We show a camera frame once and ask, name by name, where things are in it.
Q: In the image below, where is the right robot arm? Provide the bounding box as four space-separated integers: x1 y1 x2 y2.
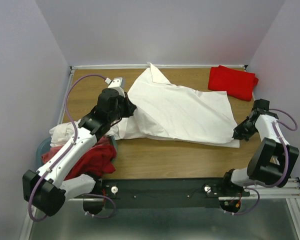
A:
220 99 300 196

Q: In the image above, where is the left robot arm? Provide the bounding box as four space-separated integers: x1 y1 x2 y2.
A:
22 86 136 221

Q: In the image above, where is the white printed t-shirt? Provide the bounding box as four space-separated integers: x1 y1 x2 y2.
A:
107 64 240 148

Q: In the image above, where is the pink t-shirt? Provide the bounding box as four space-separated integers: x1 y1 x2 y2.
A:
41 139 111 166

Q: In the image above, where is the teal plastic bin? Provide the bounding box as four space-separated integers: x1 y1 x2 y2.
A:
36 136 118 167

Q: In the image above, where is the folded bright red t-shirt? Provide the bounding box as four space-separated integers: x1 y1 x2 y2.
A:
208 65 259 102

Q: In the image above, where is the dark red t-shirt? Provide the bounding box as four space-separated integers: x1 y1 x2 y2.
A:
65 144 117 180

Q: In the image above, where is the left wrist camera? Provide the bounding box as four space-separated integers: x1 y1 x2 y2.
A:
108 77 125 96

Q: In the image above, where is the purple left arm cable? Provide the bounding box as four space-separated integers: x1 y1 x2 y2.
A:
27 74 117 223

